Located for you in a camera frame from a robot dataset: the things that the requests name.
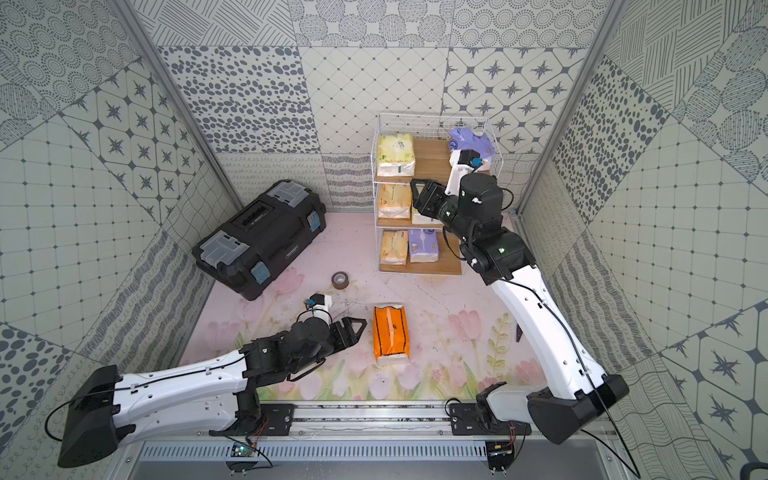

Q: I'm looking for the green tissue pack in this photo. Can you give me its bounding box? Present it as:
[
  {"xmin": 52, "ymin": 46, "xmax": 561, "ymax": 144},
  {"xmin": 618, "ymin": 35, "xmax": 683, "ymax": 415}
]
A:
[{"xmin": 411, "ymin": 207, "xmax": 442, "ymax": 226}]

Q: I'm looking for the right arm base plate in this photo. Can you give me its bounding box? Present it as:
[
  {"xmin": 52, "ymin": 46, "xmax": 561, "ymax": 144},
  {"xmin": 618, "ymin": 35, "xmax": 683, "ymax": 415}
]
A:
[{"xmin": 443, "ymin": 399, "xmax": 532, "ymax": 436}]

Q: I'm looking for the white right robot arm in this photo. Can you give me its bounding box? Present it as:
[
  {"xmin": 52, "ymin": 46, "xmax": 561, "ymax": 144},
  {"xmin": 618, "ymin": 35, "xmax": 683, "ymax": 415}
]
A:
[{"xmin": 410, "ymin": 173, "xmax": 629, "ymax": 444}]

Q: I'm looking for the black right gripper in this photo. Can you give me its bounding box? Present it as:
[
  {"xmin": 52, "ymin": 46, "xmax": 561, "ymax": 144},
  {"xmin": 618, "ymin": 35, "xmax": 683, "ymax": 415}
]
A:
[{"xmin": 411, "ymin": 176, "xmax": 474, "ymax": 244}]

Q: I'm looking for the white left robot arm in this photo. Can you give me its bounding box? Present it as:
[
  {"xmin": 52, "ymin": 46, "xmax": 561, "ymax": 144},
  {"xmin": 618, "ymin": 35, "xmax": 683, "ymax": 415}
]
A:
[{"xmin": 57, "ymin": 317, "xmax": 367, "ymax": 468}]

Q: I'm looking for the pink floral table mat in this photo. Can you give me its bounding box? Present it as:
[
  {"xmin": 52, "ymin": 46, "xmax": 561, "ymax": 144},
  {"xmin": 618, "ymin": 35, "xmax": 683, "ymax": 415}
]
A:
[{"xmin": 182, "ymin": 213, "xmax": 545, "ymax": 401}]

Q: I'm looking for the orange tissue pack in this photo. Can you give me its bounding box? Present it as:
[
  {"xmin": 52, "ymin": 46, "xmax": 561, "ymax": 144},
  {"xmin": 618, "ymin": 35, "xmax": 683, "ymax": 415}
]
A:
[{"xmin": 373, "ymin": 305, "xmax": 410, "ymax": 365}]

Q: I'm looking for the purple dog tissue pack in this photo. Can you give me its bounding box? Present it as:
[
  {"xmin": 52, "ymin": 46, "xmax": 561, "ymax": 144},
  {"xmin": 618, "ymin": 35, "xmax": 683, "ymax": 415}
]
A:
[{"xmin": 449, "ymin": 127, "xmax": 495, "ymax": 160}]

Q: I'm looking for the white wire wooden shelf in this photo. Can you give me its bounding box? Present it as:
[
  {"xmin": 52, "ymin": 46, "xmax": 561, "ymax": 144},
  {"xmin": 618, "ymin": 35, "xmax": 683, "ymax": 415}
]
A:
[{"xmin": 370, "ymin": 111, "xmax": 504, "ymax": 275}]

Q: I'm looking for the brown tape roll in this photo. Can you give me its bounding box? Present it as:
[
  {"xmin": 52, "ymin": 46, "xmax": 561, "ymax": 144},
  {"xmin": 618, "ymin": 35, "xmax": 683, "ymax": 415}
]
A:
[{"xmin": 331, "ymin": 271, "xmax": 350, "ymax": 290}]

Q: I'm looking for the black plastic toolbox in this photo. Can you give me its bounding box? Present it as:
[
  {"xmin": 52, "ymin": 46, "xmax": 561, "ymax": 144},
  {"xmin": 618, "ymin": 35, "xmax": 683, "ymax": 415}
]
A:
[{"xmin": 192, "ymin": 179, "xmax": 326, "ymax": 301}]

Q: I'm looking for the yellow-green tissue pack top shelf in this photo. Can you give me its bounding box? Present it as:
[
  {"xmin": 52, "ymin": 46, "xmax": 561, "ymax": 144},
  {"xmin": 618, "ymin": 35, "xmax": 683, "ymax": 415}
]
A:
[{"xmin": 376, "ymin": 134, "xmax": 416, "ymax": 177}]

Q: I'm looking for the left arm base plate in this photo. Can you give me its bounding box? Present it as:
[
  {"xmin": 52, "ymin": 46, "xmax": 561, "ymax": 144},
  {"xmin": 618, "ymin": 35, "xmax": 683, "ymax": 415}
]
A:
[{"xmin": 239, "ymin": 403, "xmax": 296, "ymax": 437}]

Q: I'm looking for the purple tissue pack bottom shelf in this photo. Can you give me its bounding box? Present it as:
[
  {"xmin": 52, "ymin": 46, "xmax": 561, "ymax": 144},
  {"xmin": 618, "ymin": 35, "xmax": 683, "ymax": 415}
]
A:
[{"xmin": 408, "ymin": 229, "xmax": 439, "ymax": 263}]

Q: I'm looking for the yellow tissue pack bottom shelf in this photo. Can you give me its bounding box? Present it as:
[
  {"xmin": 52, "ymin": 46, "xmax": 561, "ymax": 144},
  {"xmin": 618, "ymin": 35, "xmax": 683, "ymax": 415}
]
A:
[{"xmin": 380, "ymin": 230, "xmax": 408, "ymax": 265}]

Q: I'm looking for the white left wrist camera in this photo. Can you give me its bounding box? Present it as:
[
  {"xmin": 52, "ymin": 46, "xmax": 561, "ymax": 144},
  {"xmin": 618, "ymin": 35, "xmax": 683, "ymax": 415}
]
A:
[{"xmin": 304, "ymin": 293, "xmax": 333, "ymax": 323}]

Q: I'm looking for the aluminium mounting rail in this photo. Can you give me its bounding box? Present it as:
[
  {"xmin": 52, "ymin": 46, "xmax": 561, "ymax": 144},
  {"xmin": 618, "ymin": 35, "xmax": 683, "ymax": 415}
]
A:
[{"xmin": 128, "ymin": 365, "xmax": 619, "ymax": 463}]

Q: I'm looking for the small green circuit board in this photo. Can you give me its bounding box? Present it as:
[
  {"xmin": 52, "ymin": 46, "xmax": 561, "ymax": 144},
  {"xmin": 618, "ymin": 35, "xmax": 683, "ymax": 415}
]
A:
[{"xmin": 231, "ymin": 442, "xmax": 254, "ymax": 458}]

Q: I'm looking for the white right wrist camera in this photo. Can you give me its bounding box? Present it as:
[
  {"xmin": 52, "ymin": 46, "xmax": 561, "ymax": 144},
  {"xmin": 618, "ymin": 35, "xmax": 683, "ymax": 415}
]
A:
[{"xmin": 445, "ymin": 149, "xmax": 484, "ymax": 196}]

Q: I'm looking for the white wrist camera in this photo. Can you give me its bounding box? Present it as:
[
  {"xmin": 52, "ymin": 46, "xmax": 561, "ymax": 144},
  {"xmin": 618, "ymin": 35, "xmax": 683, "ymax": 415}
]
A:
[
  {"xmin": 445, "ymin": 149, "xmax": 484, "ymax": 196},
  {"xmin": 304, "ymin": 293, "xmax": 333, "ymax": 323}
]

